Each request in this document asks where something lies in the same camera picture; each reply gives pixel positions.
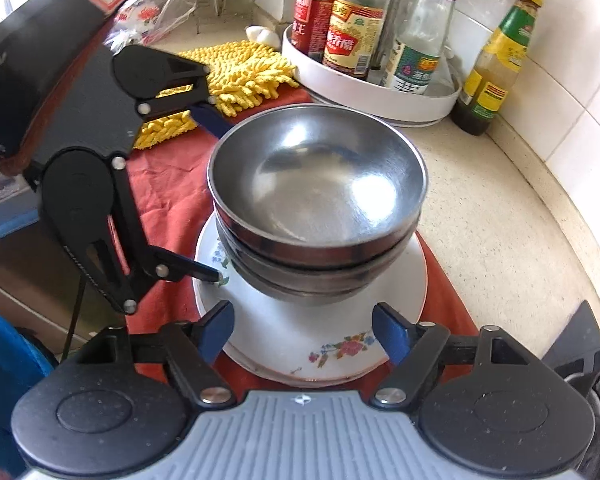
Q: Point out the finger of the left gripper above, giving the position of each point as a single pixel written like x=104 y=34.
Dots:
x=87 y=202
x=163 y=84

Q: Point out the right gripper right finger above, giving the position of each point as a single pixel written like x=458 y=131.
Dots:
x=415 y=352

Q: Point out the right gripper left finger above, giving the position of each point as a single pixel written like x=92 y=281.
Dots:
x=191 y=348

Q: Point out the large white floral plate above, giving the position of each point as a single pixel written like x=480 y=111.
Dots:
x=307 y=345

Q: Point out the steel bowl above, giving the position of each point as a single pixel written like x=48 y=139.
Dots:
x=317 y=183
x=269 y=267
x=313 y=288

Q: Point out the yellow chenille cloth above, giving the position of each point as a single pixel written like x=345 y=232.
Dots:
x=243 y=75

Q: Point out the red cloth mat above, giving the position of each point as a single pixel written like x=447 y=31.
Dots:
x=169 y=187

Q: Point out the clear plastic bag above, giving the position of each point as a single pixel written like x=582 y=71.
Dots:
x=147 y=21

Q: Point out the black gas stove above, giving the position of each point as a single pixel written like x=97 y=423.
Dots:
x=575 y=355

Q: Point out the red-label soy sauce bottle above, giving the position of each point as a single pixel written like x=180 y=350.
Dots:
x=310 y=26

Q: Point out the white round condiment tray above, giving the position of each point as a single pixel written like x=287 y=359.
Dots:
x=397 y=108

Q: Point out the yellow-cap vinegar bottle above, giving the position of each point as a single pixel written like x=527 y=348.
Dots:
x=352 y=36

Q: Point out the clear purple-cap vinegar bottle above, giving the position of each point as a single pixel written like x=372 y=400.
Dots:
x=418 y=46

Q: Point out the dark thin bottle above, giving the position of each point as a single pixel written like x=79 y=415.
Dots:
x=384 y=41

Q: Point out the yellow-label oil bottle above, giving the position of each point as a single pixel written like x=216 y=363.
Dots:
x=496 y=69

